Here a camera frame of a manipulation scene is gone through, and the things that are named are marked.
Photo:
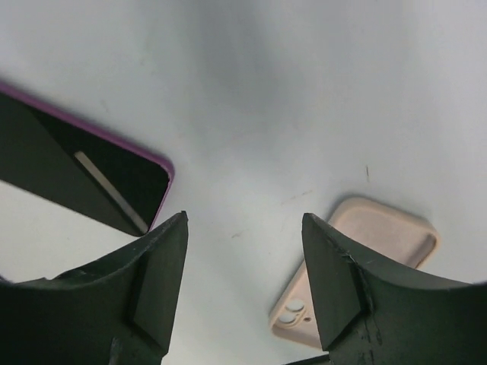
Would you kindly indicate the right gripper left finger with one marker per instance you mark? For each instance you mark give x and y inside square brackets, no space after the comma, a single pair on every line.
[118,309]

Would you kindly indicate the pink phone black screen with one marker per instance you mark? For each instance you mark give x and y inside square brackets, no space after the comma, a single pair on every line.
[82,167]

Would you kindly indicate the beige phone case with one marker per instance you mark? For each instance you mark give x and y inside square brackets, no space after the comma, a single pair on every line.
[396,234]

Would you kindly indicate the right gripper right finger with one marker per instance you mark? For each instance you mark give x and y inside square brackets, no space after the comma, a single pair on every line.
[370,309]

